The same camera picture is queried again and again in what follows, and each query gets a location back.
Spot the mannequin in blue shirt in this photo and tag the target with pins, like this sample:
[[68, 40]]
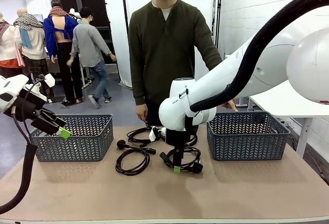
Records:
[[51, 34]]

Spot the white side table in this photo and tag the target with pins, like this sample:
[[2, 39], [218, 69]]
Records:
[[282, 100]]

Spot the black braided right arm sleeve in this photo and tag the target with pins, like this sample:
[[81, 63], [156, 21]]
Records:
[[257, 46]]

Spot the person's right forearm green sleeve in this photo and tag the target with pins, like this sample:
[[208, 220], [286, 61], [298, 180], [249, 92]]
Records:
[[140, 88]]

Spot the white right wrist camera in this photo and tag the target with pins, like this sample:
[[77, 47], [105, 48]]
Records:
[[153, 133]]

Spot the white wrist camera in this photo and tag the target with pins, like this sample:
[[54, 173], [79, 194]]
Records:
[[153, 133], [50, 80]]

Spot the person in grey shirt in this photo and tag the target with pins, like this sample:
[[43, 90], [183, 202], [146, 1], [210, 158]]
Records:
[[87, 44]]

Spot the black braided left arm sleeve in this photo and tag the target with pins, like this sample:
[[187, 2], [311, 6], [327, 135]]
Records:
[[27, 167]]

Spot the mannequin with patterned scarf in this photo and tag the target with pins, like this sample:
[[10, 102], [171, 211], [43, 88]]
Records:
[[33, 41]]

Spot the black light stand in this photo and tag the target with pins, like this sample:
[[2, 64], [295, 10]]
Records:
[[218, 8]]

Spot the mannequin in beige and red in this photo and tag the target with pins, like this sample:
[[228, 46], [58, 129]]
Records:
[[7, 44]]

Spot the person's left hand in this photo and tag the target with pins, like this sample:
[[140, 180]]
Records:
[[232, 105]]

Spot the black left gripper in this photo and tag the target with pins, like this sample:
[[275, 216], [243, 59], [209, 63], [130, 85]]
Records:
[[28, 103]]

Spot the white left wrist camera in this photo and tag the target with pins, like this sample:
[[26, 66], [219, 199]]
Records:
[[50, 80]]

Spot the white backdrop screen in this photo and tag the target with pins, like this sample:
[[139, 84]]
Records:
[[115, 28]]

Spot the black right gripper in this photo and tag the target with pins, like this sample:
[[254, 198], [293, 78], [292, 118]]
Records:
[[177, 138]]

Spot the person's right hand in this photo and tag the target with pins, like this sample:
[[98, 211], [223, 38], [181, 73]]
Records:
[[141, 112]]

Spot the small computer monitor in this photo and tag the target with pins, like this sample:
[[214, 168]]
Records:
[[39, 17]]

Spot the grey plastic lattice basket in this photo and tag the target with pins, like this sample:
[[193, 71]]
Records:
[[84, 147], [246, 147]]

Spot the black shelf unit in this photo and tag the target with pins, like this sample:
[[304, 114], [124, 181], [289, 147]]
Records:
[[95, 5]]

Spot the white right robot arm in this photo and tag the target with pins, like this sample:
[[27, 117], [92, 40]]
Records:
[[218, 80]]

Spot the black braided arm sleeve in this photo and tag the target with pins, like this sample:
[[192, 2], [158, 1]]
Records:
[[27, 167], [257, 46]]

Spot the person in dark green shirt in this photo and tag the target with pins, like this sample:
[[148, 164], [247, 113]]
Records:
[[164, 54]]

